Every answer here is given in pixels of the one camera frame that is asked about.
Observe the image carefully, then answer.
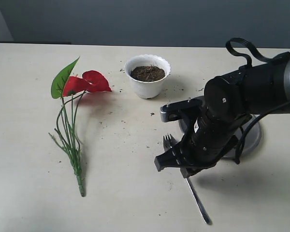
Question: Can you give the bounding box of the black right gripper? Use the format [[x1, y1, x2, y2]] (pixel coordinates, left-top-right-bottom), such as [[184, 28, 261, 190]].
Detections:
[[155, 107, 238, 178]]

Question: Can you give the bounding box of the stainless steel spork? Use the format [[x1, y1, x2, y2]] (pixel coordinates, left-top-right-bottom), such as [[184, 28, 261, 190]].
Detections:
[[163, 134, 212, 225]]

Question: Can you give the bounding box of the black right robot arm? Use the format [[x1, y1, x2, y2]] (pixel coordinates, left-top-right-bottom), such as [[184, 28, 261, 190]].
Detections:
[[154, 52, 290, 178]]

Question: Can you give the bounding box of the dark soil in pot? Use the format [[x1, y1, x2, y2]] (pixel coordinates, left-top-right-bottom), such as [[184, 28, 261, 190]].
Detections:
[[130, 65, 165, 82]]

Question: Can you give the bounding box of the white plastic flower pot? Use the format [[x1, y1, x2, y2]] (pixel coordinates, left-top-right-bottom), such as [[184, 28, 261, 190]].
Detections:
[[124, 54, 171, 99]]

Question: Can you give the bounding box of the red artificial anthurium flower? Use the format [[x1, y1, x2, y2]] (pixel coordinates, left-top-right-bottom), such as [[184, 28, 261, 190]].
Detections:
[[49, 58, 112, 197]]

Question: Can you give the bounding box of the round stainless steel plate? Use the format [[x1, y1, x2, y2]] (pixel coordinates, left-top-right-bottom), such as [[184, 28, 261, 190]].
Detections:
[[178, 115, 261, 160]]

